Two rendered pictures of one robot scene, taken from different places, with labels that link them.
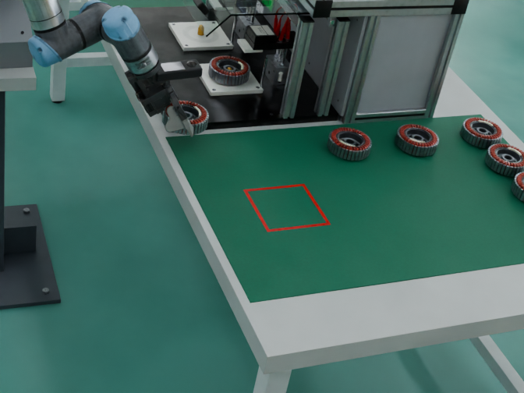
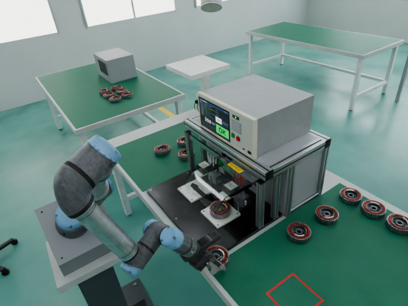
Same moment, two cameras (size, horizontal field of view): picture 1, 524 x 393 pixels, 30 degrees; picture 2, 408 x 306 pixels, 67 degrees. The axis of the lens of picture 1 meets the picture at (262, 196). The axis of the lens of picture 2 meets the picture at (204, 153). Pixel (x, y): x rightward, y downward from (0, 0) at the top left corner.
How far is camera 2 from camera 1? 121 cm
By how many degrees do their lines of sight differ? 4
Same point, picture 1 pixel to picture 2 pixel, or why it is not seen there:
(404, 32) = (305, 166)
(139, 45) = (186, 245)
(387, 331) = not seen: outside the picture
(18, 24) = not seen: hidden behind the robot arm
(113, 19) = (167, 239)
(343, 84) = (281, 200)
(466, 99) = (327, 176)
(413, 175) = (339, 239)
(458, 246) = (394, 285)
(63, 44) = (142, 261)
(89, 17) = (150, 237)
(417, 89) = (313, 186)
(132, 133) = not seen: hidden behind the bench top
